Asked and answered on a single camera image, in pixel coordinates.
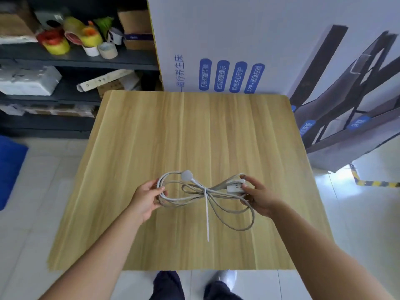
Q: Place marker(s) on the person's left hand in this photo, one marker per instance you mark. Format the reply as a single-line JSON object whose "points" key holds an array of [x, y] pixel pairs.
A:
{"points": [[142, 199]]}

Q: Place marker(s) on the person's right hand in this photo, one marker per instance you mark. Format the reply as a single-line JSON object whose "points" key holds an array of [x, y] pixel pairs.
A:
{"points": [[262, 198]]}

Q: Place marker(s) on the person's left thumb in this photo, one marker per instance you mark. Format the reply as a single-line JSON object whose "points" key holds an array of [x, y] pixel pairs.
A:
{"points": [[153, 184]]}

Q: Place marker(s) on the person's right thumb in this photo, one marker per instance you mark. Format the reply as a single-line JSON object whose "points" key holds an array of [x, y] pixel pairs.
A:
{"points": [[247, 180]]}

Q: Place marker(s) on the person's right forearm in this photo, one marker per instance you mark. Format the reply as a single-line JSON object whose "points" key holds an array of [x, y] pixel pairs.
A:
{"points": [[322, 259]]}

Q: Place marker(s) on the person's left forearm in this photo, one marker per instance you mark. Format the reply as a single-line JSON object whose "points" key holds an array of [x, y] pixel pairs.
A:
{"points": [[93, 262]]}

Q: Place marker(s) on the person's white shoe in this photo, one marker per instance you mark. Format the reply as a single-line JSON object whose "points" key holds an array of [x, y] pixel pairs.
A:
{"points": [[227, 278]]}

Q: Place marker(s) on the flat brown cardboard box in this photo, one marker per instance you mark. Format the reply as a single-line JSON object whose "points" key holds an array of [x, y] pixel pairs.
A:
{"points": [[120, 85]]}

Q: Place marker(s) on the person's left leg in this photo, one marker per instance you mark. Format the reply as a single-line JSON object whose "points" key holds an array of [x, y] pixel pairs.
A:
{"points": [[167, 287]]}

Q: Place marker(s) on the person's leg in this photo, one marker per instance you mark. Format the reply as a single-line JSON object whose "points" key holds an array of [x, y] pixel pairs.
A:
{"points": [[167, 287], [220, 293]]}

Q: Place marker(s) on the white rolled paper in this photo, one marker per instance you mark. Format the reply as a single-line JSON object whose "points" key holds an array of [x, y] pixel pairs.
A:
{"points": [[103, 79]]}

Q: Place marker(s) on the person's right leg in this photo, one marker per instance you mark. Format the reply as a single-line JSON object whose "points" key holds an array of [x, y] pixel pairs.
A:
{"points": [[220, 293]]}

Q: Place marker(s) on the yellow black hazard tape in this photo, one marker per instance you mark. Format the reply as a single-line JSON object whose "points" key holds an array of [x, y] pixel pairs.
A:
{"points": [[375, 183]]}

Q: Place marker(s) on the row of flat white packages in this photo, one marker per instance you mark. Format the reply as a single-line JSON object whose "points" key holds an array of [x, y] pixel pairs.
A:
{"points": [[47, 110]]}

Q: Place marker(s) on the beige masking tape roll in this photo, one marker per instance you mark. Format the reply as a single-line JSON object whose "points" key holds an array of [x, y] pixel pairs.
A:
{"points": [[108, 50]]}

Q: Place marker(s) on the large white printed carton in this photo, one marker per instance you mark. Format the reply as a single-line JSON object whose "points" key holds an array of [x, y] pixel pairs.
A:
{"points": [[250, 37]]}

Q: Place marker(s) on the dark metal shelf unit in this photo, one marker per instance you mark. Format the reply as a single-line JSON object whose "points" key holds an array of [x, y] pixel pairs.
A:
{"points": [[78, 60]]}

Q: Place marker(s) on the blue plastic object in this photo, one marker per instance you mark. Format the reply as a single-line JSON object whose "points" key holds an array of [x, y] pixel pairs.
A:
{"points": [[9, 168]]}

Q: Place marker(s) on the small white tape roll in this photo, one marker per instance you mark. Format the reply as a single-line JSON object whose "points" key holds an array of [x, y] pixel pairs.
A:
{"points": [[91, 50]]}

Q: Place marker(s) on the white label roll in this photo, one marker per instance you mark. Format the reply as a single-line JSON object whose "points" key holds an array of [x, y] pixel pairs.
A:
{"points": [[115, 35]]}

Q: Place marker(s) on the brown box with blue band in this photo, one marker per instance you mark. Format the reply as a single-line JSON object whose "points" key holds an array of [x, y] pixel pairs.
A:
{"points": [[137, 28]]}

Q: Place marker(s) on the yellow and orange tape roll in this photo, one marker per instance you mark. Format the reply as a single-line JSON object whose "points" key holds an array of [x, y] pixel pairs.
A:
{"points": [[91, 37]]}

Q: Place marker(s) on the pink tape roll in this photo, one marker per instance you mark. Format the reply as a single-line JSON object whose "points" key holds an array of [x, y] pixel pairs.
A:
{"points": [[73, 38]]}

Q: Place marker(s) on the green tape roll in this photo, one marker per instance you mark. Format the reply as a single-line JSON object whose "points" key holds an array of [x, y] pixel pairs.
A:
{"points": [[103, 24]]}

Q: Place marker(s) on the pale yellow tape roll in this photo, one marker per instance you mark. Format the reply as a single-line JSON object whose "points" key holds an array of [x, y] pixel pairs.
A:
{"points": [[72, 24]]}

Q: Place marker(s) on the red tape roll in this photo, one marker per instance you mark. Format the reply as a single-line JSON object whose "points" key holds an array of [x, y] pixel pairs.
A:
{"points": [[50, 34]]}

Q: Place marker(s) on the grey tape roll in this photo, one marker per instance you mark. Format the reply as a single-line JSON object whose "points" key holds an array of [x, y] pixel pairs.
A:
{"points": [[51, 18]]}

